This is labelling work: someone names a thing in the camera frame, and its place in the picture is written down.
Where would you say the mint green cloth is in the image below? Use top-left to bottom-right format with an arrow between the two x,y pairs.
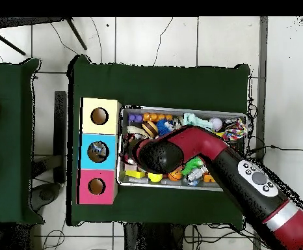
182,113 -> 215,131

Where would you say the green spiky ball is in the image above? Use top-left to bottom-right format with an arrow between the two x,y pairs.
181,156 -> 204,176

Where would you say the clear bottle with blue label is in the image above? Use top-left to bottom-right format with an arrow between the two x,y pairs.
89,142 -> 108,158

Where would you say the shallow metal mesh bin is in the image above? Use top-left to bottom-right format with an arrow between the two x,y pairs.
116,105 -> 248,192

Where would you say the wooden box with three holes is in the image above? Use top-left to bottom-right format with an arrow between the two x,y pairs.
76,97 -> 122,205

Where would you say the toy hamburger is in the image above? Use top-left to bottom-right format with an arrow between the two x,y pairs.
141,120 -> 159,139

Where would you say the blue spiky ball with eyes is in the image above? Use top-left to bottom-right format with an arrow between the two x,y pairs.
155,118 -> 178,137

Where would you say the cream cloth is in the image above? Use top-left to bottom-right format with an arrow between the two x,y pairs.
127,125 -> 148,139

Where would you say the yellow foam ball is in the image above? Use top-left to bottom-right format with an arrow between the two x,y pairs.
148,172 -> 164,184

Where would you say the black panel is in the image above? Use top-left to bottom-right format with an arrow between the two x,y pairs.
53,90 -> 68,183

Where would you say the grey stand base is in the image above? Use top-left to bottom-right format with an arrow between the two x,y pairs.
30,182 -> 64,212

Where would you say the dark green side table cloth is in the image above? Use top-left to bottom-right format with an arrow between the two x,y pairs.
0,58 -> 45,225

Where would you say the black tripod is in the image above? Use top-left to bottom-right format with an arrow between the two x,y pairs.
0,16 -> 88,56

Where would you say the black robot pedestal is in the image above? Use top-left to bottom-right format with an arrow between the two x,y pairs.
124,223 -> 185,250

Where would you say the black power cable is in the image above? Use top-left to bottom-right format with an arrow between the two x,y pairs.
246,144 -> 303,156

